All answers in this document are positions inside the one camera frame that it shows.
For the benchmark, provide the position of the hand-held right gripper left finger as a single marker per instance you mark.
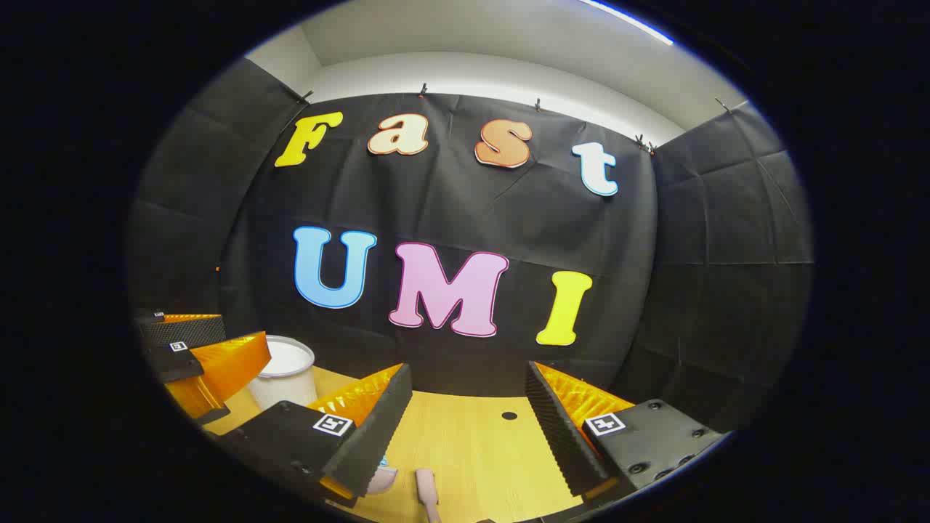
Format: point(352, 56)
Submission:
point(374, 428)

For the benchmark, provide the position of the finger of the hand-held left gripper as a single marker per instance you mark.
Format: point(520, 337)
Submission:
point(229, 359)
point(185, 332)

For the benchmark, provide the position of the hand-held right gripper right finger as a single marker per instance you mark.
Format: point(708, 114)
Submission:
point(559, 428)

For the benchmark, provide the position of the small lilac dustpan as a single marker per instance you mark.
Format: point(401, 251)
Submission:
point(381, 481)

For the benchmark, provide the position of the white ribbed garbage bin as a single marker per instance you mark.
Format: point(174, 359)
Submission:
point(283, 388)

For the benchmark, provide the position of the small lilac broom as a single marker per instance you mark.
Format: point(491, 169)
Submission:
point(426, 490)

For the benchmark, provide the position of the wooden desktop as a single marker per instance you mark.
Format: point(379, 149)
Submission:
point(472, 450)

